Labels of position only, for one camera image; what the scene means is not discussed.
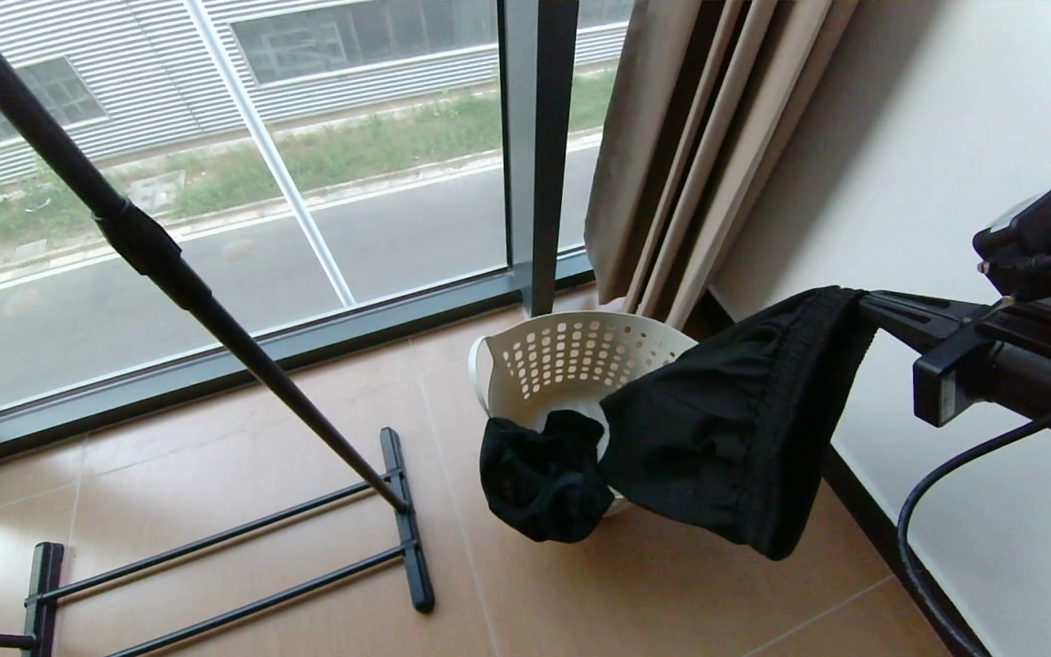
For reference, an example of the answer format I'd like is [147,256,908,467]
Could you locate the black shorts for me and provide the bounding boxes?
[598,286,878,561]

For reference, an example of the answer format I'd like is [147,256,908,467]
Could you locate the brown curtain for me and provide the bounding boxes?
[584,0,859,331]

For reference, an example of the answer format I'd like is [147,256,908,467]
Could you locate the black cable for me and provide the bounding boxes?
[895,397,1051,657]

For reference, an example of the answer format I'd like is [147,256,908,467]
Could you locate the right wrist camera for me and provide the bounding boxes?
[973,184,1051,307]

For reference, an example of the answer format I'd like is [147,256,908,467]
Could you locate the black clothes rack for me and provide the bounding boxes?
[0,0,436,657]

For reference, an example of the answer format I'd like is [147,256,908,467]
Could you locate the black garment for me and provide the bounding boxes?
[480,410,616,545]

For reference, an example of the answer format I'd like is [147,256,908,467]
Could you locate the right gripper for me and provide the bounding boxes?
[913,304,1051,454]

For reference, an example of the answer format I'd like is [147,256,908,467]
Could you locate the window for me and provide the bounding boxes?
[0,0,636,503]

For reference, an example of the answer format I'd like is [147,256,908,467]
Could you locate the white laundry basket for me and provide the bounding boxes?
[468,310,700,516]

